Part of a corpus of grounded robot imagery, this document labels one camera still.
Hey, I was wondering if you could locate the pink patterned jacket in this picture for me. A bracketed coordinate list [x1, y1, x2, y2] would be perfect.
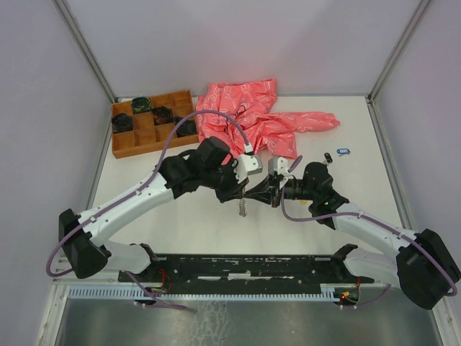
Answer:
[195, 79, 340, 159]

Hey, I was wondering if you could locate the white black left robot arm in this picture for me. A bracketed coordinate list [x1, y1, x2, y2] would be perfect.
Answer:
[57, 137, 259, 281]

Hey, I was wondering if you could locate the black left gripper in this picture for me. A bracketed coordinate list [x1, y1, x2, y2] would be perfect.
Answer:
[202, 159, 250, 204]

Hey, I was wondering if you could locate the blue tag with key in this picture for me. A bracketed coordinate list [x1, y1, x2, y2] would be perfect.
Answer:
[336, 148, 351, 156]

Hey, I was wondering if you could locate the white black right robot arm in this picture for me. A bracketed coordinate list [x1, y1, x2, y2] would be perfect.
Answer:
[245, 158, 460, 310]

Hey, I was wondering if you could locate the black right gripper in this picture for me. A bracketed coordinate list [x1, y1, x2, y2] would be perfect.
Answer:
[244, 173, 316, 208]

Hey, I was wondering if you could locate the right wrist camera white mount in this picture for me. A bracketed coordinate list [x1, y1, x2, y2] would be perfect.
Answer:
[268, 156, 290, 177]

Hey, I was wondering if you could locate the dark rolled cloth right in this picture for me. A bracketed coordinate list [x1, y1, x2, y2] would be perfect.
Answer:
[176, 120, 197, 138]

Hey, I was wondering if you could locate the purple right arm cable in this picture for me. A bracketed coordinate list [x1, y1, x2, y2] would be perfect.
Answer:
[280, 154, 457, 309]

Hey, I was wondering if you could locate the dark rolled cloth middle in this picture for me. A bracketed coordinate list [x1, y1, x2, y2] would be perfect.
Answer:
[151, 106, 174, 125]

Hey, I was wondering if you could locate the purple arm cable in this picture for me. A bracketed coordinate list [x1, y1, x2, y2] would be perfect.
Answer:
[280, 154, 457, 309]
[46, 110, 253, 311]

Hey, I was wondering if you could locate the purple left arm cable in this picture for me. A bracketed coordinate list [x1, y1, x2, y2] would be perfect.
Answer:
[46, 110, 253, 311]

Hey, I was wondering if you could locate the aluminium frame post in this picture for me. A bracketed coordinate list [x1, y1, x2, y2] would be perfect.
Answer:
[367, 0, 433, 105]
[52, 0, 117, 102]

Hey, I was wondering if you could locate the wooden compartment tray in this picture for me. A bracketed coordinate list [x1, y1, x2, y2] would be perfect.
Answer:
[111, 90, 198, 159]

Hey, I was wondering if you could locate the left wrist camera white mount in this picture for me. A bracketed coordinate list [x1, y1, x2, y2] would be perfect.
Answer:
[234, 154, 263, 182]

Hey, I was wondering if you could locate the aluminium frame post right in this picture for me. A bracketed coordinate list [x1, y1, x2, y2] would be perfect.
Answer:
[367, 0, 433, 105]

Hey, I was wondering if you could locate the aluminium frame post left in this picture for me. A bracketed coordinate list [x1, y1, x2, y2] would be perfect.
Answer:
[52, 0, 117, 102]

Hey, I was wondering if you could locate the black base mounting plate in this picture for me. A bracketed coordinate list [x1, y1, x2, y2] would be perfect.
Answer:
[135, 254, 358, 288]

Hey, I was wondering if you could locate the dark rolled cloth in tray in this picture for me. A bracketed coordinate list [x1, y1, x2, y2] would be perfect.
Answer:
[111, 113, 134, 134]

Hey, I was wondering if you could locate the white slotted cable duct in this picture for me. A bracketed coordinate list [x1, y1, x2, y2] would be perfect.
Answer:
[68, 284, 339, 301]

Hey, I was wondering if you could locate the dark rolled cloth top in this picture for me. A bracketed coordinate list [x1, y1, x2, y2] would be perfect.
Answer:
[131, 97, 152, 114]

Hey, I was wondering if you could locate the black tag with silver key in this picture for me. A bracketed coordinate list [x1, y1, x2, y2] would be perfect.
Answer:
[323, 152, 333, 166]

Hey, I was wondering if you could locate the large keyring with yellow grip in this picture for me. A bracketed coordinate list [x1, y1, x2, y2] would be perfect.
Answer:
[238, 187, 247, 217]

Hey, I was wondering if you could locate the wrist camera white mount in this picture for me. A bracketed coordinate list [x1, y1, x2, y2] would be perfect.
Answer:
[268, 156, 290, 177]
[234, 154, 263, 182]

